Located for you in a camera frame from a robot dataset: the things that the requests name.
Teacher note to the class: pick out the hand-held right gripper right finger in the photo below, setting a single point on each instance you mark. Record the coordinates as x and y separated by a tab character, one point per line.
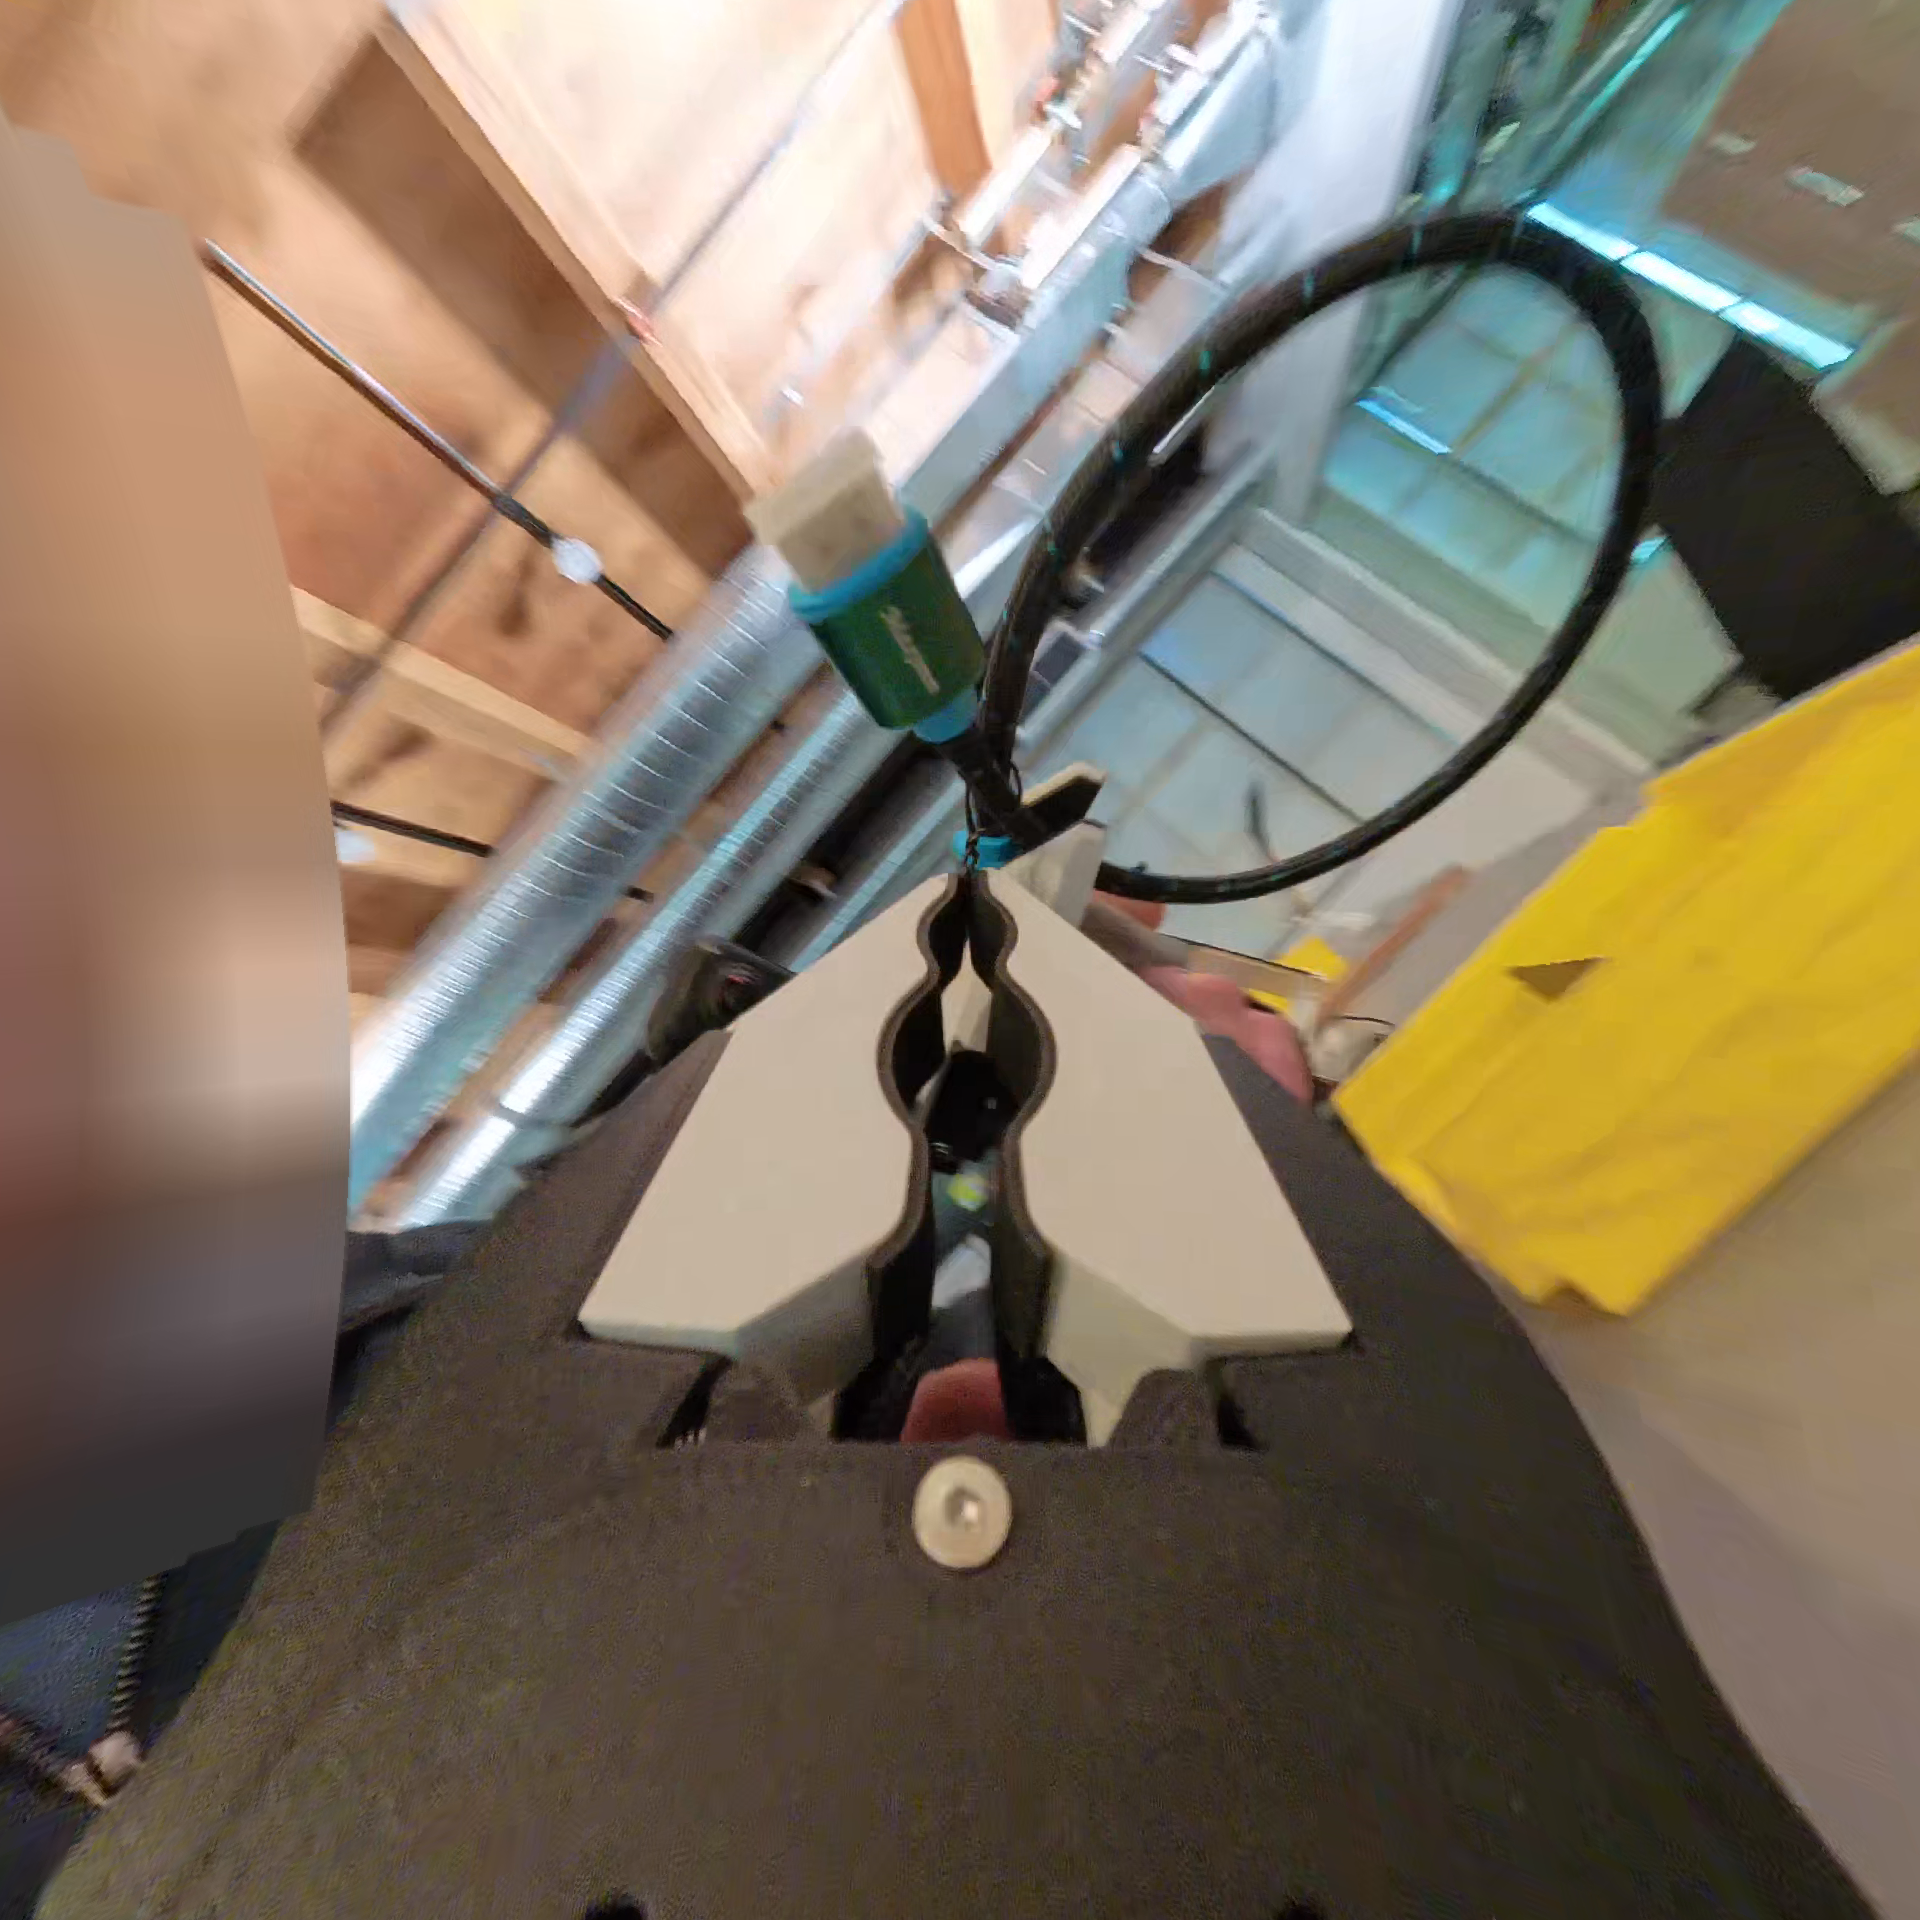
1166	1201

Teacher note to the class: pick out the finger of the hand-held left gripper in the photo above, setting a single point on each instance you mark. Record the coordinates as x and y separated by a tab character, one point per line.
1066	796
1076	872

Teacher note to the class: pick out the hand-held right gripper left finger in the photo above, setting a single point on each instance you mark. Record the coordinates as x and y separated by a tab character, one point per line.
749	1189

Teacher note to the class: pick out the yellow plastic bin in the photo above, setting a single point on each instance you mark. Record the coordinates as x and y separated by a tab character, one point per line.
1648	1021

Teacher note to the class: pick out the person's left hand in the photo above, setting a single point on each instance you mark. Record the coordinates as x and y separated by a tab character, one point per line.
1226	1021

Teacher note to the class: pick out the person's dark sweater torso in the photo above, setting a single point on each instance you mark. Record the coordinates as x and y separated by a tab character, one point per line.
64	1666

